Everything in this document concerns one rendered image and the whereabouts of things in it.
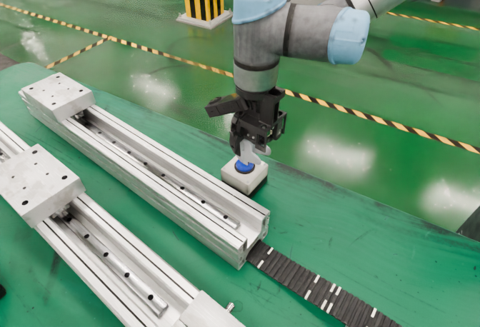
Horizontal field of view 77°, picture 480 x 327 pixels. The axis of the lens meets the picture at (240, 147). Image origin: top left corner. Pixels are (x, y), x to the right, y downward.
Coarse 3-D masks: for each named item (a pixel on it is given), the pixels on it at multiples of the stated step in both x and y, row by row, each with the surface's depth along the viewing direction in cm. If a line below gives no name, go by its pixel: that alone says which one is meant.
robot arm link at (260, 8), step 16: (240, 0) 41; (256, 0) 40; (272, 0) 41; (240, 16) 43; (256, 16) 41; (272, 16) 42; (240, 32) 44; (256, 32) 43; (272, 32) 42; (240, 48) 46; (256, 48) 45; (272, 48) 44; (240, 64) 48; (256, 64) 46; (272, 64) 47
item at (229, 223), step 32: (64, 128) 78; (96, 128) 80; (128, 128) 76; (96, 160) 76; (128, 160) 68; (160, 160) 70; (160, 192) 61; (192, 192) 65; (224, 192) 61; (192, 224) 59; (224, 224) 56; (256, 224) 59; (224, 256) 58
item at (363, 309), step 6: (360, 300) 51; (360, 306) 50; (366, 306) 50; (354, 312) 50; (360, 312) 49; (366, 312) 49; (354, 318) 49; (360, 318) 49; (366, 318) 49; (354, 324) 48; (360, 324) 48
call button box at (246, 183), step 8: (232, 160) 71; (224, 168) 69; (232, 168) 69; (256, 168) 69; (264, 168) 69; (224, 176) 70; (232, 176) 68; (240, 176) 67; (248, 176) 67; (256, 176) 67; (264, 176) 71; (232, 184) 69; (240, 184) 67; (248, 184) 66; (256, 184) 69; (240, 192) 69; (248, 192) 67
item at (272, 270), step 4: (276, 256) 59; (280, 256) 59; (284, 256) 59; (276, 260) 58; (280, 260) 59; (284, 260) 58; (272, 264) 58; (276, 264) 58; (280, 264) 58; (268, 268) 57; (272, 268) 57; (276, 268) 57; (280, 268) 57; (268, 272) 57; (272, 272) 57; (276, 272) 57; (272, 276) 56
